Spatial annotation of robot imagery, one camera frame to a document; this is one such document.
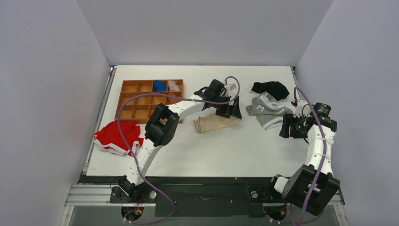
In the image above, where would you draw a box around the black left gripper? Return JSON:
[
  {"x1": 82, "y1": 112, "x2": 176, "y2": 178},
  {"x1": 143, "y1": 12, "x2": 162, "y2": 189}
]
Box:
[{"x1": 212, "y1": 95, "x2": 241, "y2": 120}]

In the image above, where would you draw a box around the cream beige underwear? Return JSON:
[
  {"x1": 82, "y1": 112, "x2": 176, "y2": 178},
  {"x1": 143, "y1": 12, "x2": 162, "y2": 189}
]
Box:
[{"x1": 192, "y1": 114, "x2": 240, "y2": 134}]

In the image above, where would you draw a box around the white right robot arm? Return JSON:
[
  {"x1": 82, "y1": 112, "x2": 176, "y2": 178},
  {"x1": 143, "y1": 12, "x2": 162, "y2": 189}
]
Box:
[{"x1": 265, "y1": 100, "x2": 340, "y2": 216}]

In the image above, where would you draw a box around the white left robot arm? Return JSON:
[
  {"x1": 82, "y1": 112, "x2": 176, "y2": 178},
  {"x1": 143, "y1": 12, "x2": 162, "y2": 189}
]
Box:
[{"x1": 118, "y1": 79, "x2": 242, "y2": 202}]

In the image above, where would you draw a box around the grey underwear white band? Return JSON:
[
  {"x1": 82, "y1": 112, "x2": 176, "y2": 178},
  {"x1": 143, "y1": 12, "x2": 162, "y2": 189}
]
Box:
[{"x1": 246, "y1": 92, "x2": 295, "y2": 130}]

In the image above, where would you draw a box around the black underwear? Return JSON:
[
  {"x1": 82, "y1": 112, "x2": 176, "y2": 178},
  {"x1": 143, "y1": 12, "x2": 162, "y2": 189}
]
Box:
[{"x1": 251, "y1": 81, "x2": 290, "y2": 101}]

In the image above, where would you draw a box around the orange-brown rolled underwear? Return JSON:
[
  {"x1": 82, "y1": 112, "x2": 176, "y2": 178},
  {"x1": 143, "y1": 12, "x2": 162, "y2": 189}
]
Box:
[{"x1": 167, "y1": 92, "x2": 180, "y2": 105}]

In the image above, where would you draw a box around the blue rolled underwear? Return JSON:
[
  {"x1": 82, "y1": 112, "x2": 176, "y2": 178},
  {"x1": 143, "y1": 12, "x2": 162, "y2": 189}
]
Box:
[{"x1": 153, "y1": 80, "x2": 167, "y2": 92}]

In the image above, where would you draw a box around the red underwear white band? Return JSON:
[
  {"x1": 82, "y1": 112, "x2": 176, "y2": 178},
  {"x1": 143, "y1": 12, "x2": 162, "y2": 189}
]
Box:
[{"x1": 93, "y1": 121, "x2": 144, "y2": 156}]

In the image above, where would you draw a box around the wooden compartment tray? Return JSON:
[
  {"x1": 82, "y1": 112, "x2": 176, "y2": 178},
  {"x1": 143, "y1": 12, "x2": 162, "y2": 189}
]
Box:
[{"x1": 115, "y1": 79, "x2": 184, "y2": 124}]

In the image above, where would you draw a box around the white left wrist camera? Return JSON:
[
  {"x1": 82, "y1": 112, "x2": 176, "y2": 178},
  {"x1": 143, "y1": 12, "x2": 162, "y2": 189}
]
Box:
[{"x1": 224, "y1": 83, "x2": 238, "y2": 97}]

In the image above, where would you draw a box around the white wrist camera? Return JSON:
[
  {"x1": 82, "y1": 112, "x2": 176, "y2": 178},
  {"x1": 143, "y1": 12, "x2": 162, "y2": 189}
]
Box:
[
  {"x1": 224, "y1": 83, "x2": 238, "y2": 97},
  {"x1": 293, "y1": 99, "x2": 311, "y2": 118}
]

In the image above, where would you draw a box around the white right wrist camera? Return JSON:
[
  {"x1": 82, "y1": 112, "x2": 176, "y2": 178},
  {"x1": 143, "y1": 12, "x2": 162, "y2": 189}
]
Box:
[{"x1": 293, "y1": 99, "x2": 311, "y2": 118}]

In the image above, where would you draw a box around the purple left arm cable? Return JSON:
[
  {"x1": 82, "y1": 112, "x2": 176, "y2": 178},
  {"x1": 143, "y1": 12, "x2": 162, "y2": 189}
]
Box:
[{"x1": 117, "y1": 76, "x2": 240, "y2": 225}]

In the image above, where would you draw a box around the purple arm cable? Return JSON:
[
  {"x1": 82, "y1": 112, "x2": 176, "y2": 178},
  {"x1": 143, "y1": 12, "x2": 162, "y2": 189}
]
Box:
[
  {"x1": 117, "y1": 76, "x2": 240, "y2": 225},
  {"x1": 288, "y1": 86, "x2": 327, "y2": 226}
]

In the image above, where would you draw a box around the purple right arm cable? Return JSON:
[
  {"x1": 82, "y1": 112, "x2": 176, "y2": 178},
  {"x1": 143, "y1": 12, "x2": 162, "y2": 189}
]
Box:
[{"x1": 288, "y1": 86, "x2": 327, "y2": 226}]

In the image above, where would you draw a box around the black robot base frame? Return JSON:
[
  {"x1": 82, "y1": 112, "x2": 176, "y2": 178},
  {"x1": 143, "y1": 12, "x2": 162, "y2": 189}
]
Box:
[{"x1": 78, "y1": 174, "x2": 331, "y2": 218}]

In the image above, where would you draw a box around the aluminium table edge rail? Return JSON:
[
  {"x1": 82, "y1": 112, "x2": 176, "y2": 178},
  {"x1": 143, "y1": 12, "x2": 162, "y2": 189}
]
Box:
[{"x1": 81, "y1": 65, "x2": 118, "y2": 175}]

